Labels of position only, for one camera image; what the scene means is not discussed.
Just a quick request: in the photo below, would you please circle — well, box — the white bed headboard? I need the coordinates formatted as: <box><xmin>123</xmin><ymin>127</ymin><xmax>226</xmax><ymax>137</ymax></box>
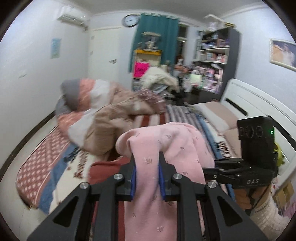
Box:
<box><xmin>220</xmin><ymin>78</ymin><xmax>296</xmax><ymax>167</ymax></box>

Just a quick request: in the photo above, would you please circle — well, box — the person's right forearm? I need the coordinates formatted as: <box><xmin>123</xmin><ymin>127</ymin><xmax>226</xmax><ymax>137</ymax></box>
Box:
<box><xmin>249</xmin><ymin>195</ymin><xmax>290</xmax><ymax>241</ymax></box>

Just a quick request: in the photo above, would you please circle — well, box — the teal curtain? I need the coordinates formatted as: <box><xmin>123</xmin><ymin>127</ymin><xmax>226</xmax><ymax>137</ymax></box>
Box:
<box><xmin>128</xmin><ymin>13</ymin><xmax>179</xmax><ymax>72</ymax></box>

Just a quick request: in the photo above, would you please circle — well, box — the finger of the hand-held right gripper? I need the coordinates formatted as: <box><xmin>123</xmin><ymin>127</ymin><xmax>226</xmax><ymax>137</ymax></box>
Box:
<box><xmin>202</xmin><ymin>166</ymin><xmax>240</xmax><ymax>181</ymax></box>
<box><xmin>214</xmin><ymin>157</ymin><xmax>246</xmax><ymax>168</ymax></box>

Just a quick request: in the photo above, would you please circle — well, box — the pink printed garment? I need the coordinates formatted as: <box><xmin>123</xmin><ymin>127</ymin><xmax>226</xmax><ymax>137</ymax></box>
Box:
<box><xmin>116</xmin><ymin>122</ymin><xmax>215</xmax><ymax>241</ymax></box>

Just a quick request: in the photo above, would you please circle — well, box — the pink striped pillow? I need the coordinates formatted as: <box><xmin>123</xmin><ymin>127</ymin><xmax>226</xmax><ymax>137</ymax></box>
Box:
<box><xmin>192</xmin><ymin>102</ymin><xmax>234</xmax><ymax>133</ymax></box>

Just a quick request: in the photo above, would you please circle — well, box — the round wall clock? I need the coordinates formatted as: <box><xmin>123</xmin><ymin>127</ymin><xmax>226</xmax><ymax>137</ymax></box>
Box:
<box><xmin>122</xmin><ymin>14</ymin><xmax>140</xmax><ymax>28</ymax></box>

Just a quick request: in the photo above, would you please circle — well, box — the beige quilt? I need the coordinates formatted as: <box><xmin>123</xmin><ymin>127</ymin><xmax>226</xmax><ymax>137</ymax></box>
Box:
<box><xmin>84</xmin><ymin>80</ymin><xmax>167</xmax><ymax>160</ymax></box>

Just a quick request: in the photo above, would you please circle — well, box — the wall poster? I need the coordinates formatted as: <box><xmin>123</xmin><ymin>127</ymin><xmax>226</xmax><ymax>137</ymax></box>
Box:
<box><xmin>50</xmin><ymin>38</ymin><xmax>62</xmax><ymax>59</ymax></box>

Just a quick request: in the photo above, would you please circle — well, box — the glass display case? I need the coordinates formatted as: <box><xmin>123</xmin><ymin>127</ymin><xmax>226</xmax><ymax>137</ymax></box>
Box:
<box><xmin>141</xmin><ymin>32</ymin><xmax>162</xmax><ymax>50</ymax></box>

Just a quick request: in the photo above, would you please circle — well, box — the window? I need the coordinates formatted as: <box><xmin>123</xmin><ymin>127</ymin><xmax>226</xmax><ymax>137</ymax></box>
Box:
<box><xmin>177</xmin><ymin>23</ymin><xmax>189</xmax><ymax>61</ymax></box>

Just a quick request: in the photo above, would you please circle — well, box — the bed with patterned sheet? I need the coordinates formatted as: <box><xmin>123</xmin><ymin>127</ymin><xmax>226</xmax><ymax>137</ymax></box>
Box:
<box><xmin>16</xmin><ymin>104</ymin><xmax>245</xmax><ymax>241</ymax></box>

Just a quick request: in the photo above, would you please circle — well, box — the dark bookshelf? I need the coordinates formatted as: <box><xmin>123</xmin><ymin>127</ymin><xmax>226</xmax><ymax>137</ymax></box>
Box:
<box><xmin>192</xmin><ymin>27</ymin><xmax>240</xmax><ymax>101</ymax></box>

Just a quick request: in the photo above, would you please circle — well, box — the white door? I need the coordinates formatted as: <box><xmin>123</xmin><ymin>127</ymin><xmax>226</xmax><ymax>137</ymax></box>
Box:
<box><xmin>88</xmin><ymin>27</ymin><xmax>134</xmax><ymax>86</ymax></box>

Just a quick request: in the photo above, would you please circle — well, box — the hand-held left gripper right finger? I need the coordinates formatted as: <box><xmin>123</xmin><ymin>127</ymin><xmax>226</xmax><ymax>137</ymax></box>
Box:
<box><xmin>158</xmin><ymin>152</ymin><xmax>267</xmax><ymax>241</ymax></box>

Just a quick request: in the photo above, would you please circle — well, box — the framed wall photo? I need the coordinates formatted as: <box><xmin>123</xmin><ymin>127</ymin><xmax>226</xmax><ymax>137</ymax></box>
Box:
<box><xmin>269</xmin><ymin>38</ymin><xmax>296</xmax><ymax>71</ymax></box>

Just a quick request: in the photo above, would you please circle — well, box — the pile of white clothes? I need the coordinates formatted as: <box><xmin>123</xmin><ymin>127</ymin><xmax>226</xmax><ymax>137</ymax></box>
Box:
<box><xmin>140</xmin><ymin>66</ymin><xmax>179</xmax><ymax>94</ymax></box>

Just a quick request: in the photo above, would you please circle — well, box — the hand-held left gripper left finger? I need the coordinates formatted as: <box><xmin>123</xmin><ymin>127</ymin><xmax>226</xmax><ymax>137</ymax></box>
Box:
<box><xmin>26</xmin><ymin>153</ymin><xmax>139</xmax><ymax>241</ymax></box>

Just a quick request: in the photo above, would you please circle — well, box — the pink patterned cloth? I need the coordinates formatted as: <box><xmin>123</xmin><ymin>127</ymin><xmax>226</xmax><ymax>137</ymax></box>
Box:
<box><xmin>136</xmin><ymin>89</ymin><xmax>167</xmax><ymax>114</ymax></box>

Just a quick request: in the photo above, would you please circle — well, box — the grey pink white quilt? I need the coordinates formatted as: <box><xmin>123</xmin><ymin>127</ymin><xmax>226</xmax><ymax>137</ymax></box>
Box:
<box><xmin>55</xmin><ymin>78</ymin><xmax>116</xmax><ymax>149</ymax></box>

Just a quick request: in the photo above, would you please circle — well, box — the yellow shelf unit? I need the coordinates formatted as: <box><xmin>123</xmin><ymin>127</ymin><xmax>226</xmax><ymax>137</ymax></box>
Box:
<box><xmin>132</xmin><ymin>49</ymin><xmax>162</xmax><ymax>85</ymax></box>

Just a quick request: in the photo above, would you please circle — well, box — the cardboard box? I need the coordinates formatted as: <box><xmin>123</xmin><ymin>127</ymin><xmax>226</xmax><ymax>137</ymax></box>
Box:
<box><xmin>273</xmin><ymin>182</ymin><xmax>295</xmax><ymax>210</ymax></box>

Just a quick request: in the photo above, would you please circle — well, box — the dark desk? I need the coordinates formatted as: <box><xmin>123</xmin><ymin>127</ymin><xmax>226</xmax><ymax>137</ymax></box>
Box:
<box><xmin>178</xmin><ymin>88</ymin><xmax>222</xmax><ymax>105</ymax></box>

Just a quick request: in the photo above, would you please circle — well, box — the person's right hand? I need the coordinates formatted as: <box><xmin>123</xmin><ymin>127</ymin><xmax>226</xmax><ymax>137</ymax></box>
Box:
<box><xmin>234</xmin><ymin>187</ymin><xmax>270</xmax><ymax>211</ymax></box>

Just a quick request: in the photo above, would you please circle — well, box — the white air conditioner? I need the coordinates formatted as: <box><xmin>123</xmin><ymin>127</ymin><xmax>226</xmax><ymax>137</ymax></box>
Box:
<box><xmin>57</xmin><ymin>14</ymin><xmax>89</xmax><ymax>30</ymax></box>

